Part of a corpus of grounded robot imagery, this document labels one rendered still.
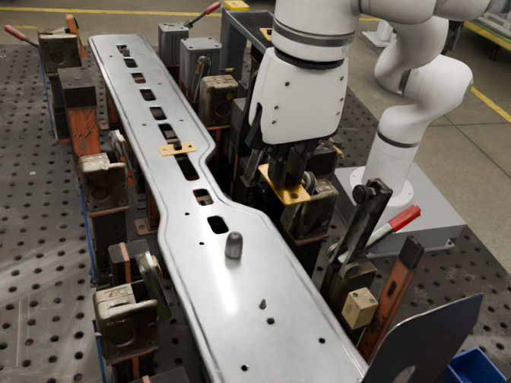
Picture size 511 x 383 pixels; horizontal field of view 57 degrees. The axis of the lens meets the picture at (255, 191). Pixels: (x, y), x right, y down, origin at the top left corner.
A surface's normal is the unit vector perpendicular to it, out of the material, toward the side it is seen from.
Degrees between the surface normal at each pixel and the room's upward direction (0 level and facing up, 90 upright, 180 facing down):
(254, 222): 0
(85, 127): 90
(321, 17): 91
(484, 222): 0
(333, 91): 90
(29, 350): 0
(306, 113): 93
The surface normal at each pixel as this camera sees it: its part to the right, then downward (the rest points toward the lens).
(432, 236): 0.25, 0.63
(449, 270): 0.11, -0.77
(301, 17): -0.44, 0.52
